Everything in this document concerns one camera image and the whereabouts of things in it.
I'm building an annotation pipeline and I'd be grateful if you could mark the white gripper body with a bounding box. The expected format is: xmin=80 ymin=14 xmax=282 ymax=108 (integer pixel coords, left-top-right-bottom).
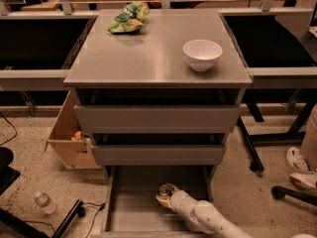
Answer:
xmin=170 ymin=190 xmax=198 ymax=221

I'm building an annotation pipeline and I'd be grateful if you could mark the green soda can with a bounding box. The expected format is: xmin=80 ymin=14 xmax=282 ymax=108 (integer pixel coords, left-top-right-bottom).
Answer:
xmin=158 ymin=184 xmax=171 ymax=197

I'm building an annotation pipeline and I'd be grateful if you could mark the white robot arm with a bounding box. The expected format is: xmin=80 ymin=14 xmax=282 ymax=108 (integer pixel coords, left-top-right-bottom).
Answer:
xmin=156 ymin=183 xmax=254 ymax=238

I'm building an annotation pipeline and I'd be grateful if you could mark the grey bottom drawer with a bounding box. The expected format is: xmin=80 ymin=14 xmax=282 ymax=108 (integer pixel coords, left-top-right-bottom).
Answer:
xmin=90 ymin=166 xmax=221 ymax=238

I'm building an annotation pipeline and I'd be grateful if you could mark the grey drawer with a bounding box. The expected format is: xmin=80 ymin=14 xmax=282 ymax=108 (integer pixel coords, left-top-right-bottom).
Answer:
xmin=90 ymin=166 xmax=221 ymax=238
xmin=92 ymin=145 xmax=226 ymax=166
xmin=74 ymin=105 xmax=240 ymax=133

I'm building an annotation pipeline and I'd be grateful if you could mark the grey middle drawer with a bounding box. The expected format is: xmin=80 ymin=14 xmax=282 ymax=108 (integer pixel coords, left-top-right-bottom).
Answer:
xmin=92 ymin=145 xmax=226 ymax=166

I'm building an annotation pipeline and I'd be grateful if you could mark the grey top drawer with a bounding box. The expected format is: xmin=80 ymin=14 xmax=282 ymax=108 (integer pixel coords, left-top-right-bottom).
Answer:
xmin=74 ymin=105 xmax=240 ymax=133

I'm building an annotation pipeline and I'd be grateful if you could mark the grey drawer cabinet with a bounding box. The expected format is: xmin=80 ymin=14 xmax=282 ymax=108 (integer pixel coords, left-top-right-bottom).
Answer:
xmin=63 ymin=8 xmax=254 ymax=171

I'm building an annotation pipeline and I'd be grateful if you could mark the black chair wheel right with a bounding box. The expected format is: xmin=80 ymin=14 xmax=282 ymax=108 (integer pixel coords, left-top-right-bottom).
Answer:
xmin=270 ymin=186 xmax=317 ymax=206

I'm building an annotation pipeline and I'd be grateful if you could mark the cardboard box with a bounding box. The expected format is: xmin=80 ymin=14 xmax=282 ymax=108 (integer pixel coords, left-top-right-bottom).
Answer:
xmin=48 ymin=92 xmax=99 ymax=169

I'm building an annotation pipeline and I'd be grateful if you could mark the orange fruit in box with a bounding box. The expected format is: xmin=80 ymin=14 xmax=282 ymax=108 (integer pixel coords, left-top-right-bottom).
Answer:
xmin=73 ymin=131 xmax=82 ymax=140

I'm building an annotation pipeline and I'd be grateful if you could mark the white sneaker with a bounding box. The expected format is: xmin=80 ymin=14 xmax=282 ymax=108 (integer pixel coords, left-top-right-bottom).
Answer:
xmin=286 ymin=147 xmax=310 ymax=174

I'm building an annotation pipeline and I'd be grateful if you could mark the clear plastic water bottle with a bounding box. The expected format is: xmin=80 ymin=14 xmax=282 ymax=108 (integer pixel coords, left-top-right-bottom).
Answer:
xmin=35 ymin=191 xmax=56 ymax=215

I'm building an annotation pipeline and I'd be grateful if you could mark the black table leg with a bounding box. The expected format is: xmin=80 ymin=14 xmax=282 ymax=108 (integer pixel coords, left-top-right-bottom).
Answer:
xmin=237 ymin=103 xmax=315 ymax=173

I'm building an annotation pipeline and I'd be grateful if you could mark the white bowl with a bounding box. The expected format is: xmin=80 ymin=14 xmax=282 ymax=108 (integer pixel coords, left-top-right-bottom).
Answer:
xmin=183 ymin=40 xmax=223 ymax=71

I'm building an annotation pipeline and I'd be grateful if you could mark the tan trouser leg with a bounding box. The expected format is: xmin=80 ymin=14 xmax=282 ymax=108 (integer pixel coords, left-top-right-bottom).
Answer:
xmin=300 ymin=105 xmax=317 ymax=172

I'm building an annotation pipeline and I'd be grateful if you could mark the black chair base left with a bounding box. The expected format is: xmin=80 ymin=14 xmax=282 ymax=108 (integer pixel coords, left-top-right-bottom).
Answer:
xmin=0 ymin=147 xmax=84 ymax=238

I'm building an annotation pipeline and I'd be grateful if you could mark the green chip bag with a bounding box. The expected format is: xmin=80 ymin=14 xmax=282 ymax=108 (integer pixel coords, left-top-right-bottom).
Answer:
xmin=107 ymin=1 xmax=150 ymax=34

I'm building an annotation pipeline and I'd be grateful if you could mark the black cable on floor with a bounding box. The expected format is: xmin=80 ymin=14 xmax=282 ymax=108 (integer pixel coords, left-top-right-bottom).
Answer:
xmin=25 ymin=201 xmax=107 ymax=238

